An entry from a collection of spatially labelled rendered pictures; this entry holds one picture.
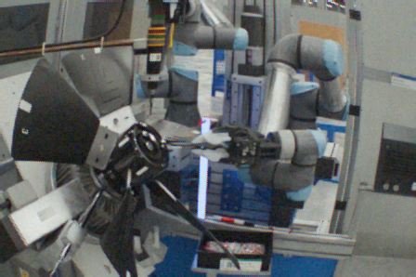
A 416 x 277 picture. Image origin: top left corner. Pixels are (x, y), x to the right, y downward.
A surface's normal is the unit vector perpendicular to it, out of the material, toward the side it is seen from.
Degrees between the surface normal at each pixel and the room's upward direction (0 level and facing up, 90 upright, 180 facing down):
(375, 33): 90
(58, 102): 79
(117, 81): 41
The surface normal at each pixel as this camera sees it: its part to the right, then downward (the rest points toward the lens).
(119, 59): 0.28, -0.60
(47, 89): 0.71, -0.04
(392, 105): -0.37, 0.23
